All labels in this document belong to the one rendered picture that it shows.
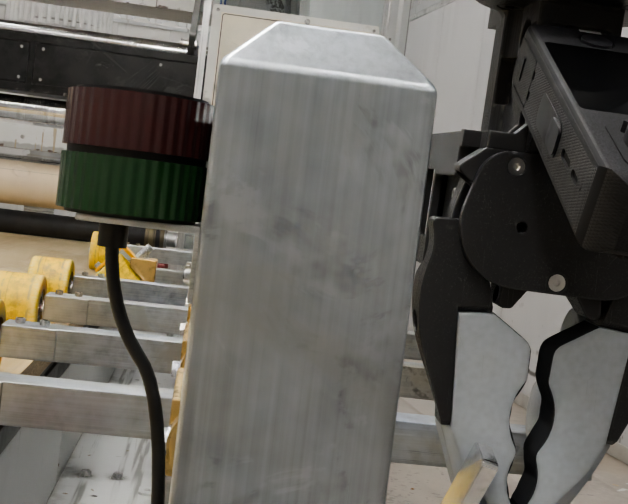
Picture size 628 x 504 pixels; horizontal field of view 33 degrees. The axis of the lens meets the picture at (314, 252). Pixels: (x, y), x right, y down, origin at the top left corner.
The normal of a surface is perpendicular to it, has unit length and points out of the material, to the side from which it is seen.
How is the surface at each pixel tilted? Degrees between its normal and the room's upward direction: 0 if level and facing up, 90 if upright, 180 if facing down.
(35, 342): 90
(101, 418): 90
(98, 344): 90
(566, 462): 92
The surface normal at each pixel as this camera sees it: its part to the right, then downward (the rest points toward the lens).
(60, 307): 0.10, 0.07
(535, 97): -0.99, -0.12
